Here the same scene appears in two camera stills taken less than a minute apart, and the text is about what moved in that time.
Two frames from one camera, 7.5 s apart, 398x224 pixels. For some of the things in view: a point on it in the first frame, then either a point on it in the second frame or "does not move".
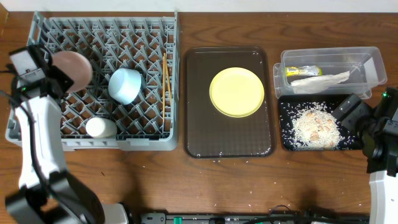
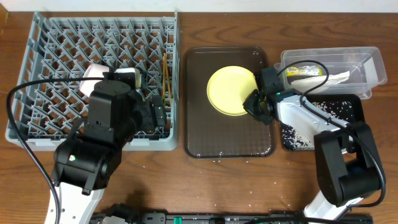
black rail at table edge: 302,218 does not move
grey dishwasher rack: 147,43 does not move
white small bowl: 76,66 → 92,70
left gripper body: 59,78 → 159,116
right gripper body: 360,116 → 252,104
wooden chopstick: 164,68 does not move
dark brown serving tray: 210,134 does not move
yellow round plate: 236,92 does not move
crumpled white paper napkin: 319,84 does not move
